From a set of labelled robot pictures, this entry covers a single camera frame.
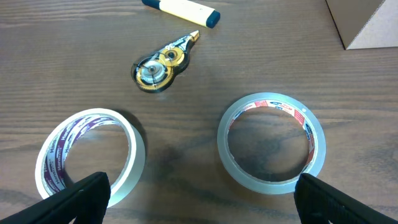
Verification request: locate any white masking tape roll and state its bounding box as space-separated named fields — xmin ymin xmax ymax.
xmin=35 ymin=108 xmax=146 ymax=207

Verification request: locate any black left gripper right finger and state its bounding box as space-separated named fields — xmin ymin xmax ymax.
xmin=294 ymin=173 xmax=397 ymax=224

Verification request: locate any open cardboard box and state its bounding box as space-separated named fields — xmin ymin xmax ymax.
xmin=326 ymin=0 xmax=397 ymax=50

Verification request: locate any yellow highlighter marker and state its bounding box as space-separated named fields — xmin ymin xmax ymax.
xmin=142 ymin=0 xmax=221 ymax=28

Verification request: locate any clear adhesive tape roll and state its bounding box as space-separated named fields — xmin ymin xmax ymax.
xmin=217 ymin=92 xmax=326 ymax=195

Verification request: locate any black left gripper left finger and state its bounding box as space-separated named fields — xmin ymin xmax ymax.
xmin=1 ymin=172 xmax=111 ymax=224

